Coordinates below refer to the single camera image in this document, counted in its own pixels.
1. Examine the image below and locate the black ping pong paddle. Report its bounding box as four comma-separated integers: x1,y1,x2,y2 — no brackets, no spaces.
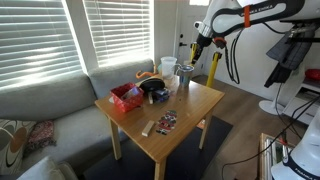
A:
139,78,165,104

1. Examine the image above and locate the clear plastic pitcher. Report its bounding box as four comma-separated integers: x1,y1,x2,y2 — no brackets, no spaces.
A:
161,56,177,79

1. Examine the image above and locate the red patterned cloth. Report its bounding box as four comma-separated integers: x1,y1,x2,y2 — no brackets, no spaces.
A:
25,120,56,154

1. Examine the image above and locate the black floor mat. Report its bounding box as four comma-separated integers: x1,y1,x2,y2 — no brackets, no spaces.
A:
82,115,234,180

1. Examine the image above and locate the patterned cushion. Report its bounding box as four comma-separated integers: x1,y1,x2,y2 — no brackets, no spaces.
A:
0,119,35,175

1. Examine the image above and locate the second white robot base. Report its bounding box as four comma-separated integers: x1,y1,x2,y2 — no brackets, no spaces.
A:
271,108,320,180

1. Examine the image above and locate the orange curved hook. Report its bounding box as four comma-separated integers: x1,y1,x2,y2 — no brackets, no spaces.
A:
135,65,158,79

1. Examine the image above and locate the red basket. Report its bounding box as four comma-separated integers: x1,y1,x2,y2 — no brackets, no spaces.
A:
111,82,144,112

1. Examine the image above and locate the silver cup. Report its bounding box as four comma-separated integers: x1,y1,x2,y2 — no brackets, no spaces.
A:
176,64,194,87

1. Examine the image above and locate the black cable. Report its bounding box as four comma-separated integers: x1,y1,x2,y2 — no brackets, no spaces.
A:
223,27,246,86

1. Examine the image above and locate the grey sofa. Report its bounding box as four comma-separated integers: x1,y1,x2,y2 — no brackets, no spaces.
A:
0,59,154,180

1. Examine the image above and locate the white franka robot arm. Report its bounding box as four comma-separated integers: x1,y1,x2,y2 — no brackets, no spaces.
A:
191,0,320,65

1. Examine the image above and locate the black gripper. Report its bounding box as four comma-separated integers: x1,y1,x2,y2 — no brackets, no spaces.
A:
191,34,212,66

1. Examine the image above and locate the wooden side table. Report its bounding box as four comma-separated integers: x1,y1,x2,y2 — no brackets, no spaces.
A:
95,76,224,180

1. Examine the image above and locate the dark small box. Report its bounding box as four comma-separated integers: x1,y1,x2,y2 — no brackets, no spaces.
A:
152,89,170,103

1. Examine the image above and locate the front wooden block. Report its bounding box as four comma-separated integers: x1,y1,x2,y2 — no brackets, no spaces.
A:
142,121,155,137

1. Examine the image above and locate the yellow black tripod leg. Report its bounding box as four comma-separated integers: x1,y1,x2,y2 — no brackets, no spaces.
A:
206,52,222,88

